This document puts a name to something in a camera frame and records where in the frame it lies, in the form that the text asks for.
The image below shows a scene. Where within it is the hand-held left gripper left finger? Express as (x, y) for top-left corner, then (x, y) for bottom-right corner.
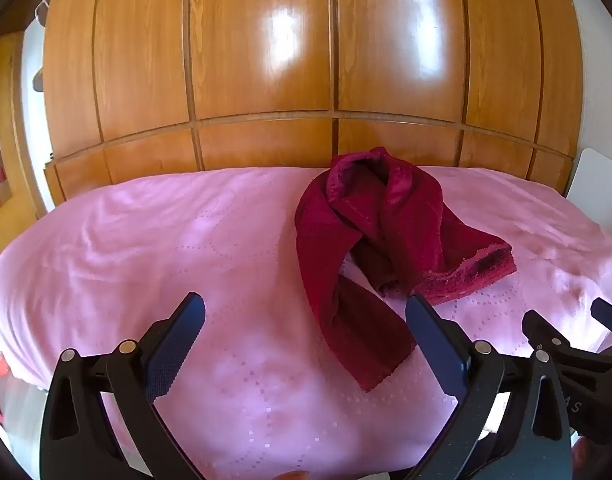
(38, 291), (207, 480)

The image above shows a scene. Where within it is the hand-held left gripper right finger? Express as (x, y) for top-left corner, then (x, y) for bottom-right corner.
(405, 294), (574, 480)

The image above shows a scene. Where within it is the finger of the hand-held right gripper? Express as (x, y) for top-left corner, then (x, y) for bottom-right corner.
(522, 309), (567, 357)
(590, 298), (612, 339)

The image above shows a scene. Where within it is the dark red garment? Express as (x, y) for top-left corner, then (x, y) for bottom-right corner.
(294, 146), (518, 393)

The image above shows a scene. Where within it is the pink blanket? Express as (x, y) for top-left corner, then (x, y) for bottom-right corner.
(0, 165), (612, 476)

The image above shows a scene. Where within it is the white rounded panel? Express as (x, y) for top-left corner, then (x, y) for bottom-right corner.
(566, 148), (612, 233)

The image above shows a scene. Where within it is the wooden shelf unit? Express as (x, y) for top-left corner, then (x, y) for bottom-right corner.
(0, 30), (44, 233)

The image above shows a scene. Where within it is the wooden wardrobe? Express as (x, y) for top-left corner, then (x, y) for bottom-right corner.
(42, 0), (584, 206)

